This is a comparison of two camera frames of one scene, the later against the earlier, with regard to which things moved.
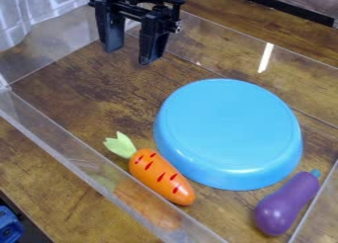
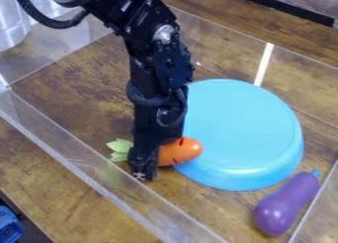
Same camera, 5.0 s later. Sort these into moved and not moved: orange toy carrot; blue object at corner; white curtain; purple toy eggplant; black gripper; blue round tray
Moved: black gripper; orange toy carrot
Not moved: white curtain; purple toy eggplant; blue object at corner; blue round tray
